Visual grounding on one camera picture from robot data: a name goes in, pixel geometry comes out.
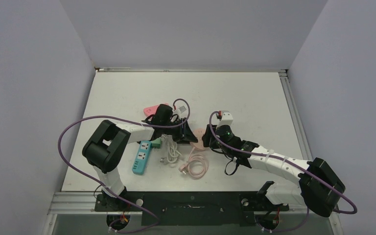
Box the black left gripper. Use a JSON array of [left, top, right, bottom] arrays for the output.
[[162, 117, 197, 144]]

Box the green plug adapter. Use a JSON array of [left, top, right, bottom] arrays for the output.
[[150, 138, 162, 149]]

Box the pink triangular power strip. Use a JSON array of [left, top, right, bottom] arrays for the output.
[[143, 104, 161, 117]]

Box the teal power strip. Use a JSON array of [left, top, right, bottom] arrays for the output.
[[132, 141, 152, 175]]

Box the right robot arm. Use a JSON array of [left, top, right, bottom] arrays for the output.
[[202, 125, 345, 217]]

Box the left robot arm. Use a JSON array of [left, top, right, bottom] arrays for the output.
[[82, 104, 198, 211]]

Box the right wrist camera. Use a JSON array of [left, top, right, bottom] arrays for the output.
[[217, 111, 234, 128]]

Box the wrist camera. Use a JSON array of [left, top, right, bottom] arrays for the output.
[[217, 111, 234, 128], [173, 105, 188, 119]]

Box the white coiled cable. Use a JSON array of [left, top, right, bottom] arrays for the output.
[[157, 134, 185, 165]]

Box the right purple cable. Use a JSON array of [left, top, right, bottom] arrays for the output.
[[209, 111, 358, 234]]

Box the purple cable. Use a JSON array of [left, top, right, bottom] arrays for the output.
[[57, 98, 191, 234], [209, 111, 358, 234]]

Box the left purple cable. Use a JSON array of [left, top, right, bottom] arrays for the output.
[[57, 98, 191, 234]]

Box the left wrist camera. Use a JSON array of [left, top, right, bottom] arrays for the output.
[[173, 105, 188, 119]]

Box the pink coiled cable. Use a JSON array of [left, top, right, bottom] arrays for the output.
[[179, 147, 210, 180]]

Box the aluminium table frame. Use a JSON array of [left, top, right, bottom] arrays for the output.
[[42, 67, 344, 235]]

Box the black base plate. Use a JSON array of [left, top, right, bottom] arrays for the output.
[[94, 191, 289, 226]]

